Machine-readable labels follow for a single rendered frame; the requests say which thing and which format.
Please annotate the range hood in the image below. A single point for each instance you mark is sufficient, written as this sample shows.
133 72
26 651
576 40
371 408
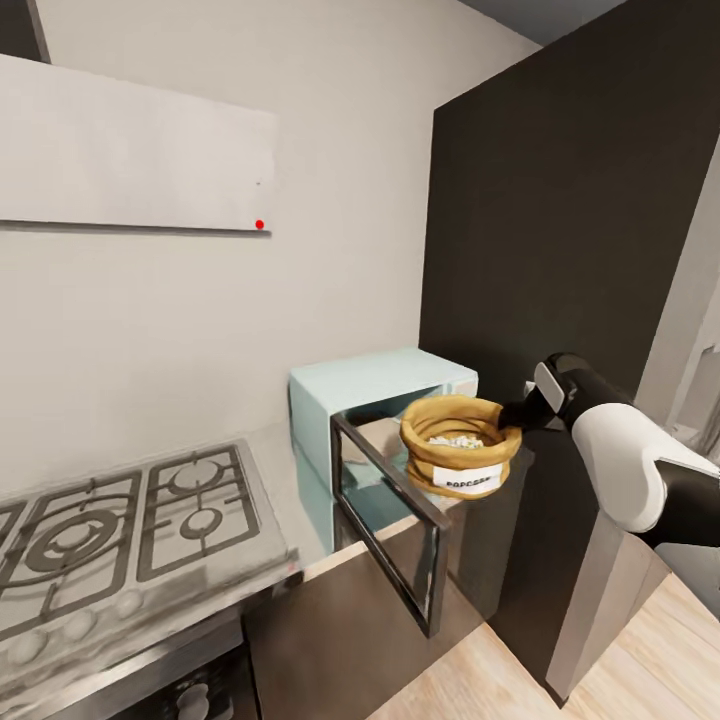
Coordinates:
85 148

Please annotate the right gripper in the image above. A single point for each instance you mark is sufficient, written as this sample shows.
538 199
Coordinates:
524 415

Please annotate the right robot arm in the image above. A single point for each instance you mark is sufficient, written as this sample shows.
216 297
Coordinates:
646 482

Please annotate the fridge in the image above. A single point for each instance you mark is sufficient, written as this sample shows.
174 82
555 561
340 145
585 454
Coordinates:
574 207

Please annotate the microwave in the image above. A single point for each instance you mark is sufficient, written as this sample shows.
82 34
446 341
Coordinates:
346 418

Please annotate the burner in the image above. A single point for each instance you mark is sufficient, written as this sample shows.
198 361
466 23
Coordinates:
83 562

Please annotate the popcorn bag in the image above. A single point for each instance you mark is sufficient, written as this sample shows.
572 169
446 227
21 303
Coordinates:
457 471

